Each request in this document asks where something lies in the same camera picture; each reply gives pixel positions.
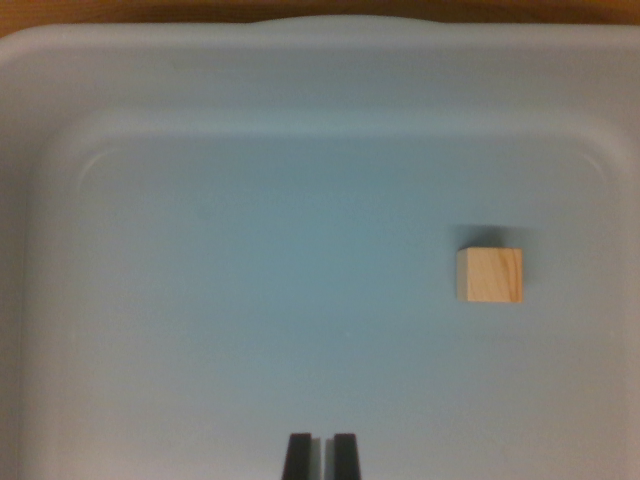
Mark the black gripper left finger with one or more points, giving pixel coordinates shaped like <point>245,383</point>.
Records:
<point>300,457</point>

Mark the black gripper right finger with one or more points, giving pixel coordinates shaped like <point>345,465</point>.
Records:
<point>345,457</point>

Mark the light wooden cube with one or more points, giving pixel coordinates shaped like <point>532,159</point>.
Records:
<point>492,275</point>

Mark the light blue plastic bin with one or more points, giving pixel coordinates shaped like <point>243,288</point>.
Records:
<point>280,225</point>

